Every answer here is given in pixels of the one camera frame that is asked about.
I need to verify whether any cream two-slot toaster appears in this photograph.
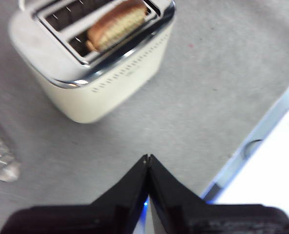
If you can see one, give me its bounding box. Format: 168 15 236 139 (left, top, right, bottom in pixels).
7 0 177 124

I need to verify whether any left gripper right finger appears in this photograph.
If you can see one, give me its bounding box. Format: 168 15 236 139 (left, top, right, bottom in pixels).
148 154 289 234

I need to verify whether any brown bread slice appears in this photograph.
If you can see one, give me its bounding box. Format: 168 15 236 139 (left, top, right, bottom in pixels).
85 0 150 52

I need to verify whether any slotted metal bread rack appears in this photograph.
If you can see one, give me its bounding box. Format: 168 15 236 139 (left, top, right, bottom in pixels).
0 133 21 183

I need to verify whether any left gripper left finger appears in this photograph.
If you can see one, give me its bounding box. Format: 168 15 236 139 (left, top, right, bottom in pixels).
0 154 149 234

